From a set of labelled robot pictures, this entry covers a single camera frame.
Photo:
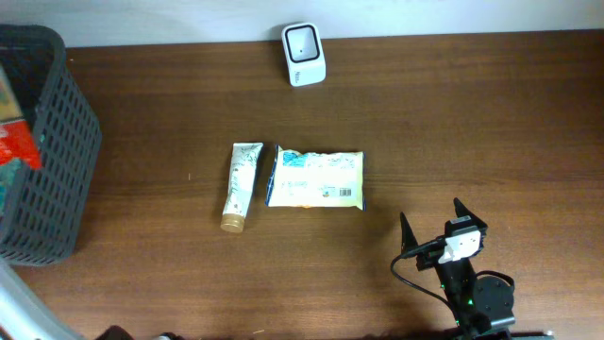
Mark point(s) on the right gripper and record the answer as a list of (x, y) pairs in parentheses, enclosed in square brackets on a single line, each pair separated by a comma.
[(409, 238)]

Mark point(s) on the white cosmetic tube gold cap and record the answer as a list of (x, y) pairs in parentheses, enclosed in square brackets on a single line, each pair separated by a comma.
[(241, 182)]

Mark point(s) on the red spaghetti packet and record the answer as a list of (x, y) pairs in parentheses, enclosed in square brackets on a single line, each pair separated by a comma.
[(16, 139)]

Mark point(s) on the light teal snack pouch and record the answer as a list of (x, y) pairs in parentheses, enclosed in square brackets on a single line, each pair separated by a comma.
[(8, 173)]

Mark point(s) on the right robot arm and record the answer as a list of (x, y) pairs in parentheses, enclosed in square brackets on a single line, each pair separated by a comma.
[(481, 302)]

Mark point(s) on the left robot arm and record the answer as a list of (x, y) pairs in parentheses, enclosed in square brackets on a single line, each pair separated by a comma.
[(24, 316)]

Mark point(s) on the grey plastic basket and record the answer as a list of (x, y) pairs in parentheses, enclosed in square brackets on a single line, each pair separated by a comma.
[(43, 208)]

